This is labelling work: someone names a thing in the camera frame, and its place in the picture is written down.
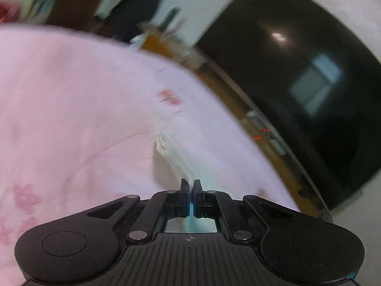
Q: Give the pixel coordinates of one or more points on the black flat television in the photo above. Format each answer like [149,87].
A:
[297,80]

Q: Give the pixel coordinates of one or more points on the pale mint small garment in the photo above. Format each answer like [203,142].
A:
[174,158]

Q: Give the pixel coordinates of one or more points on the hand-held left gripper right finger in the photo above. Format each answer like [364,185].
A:
[196,198]

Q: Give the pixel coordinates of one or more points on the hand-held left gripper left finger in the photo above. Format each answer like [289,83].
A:
[185,198]

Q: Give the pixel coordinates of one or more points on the brown wooden door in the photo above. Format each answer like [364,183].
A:
[77,0]

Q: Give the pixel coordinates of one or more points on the pink floral bed sheet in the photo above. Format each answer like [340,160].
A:
[59,95]

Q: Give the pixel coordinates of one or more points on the white power strip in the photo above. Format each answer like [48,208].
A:
[265,131]

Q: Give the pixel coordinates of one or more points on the wooden television cabinet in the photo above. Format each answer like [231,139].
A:
[235,101]

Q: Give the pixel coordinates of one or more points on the dark chair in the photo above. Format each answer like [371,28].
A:
[134,12]

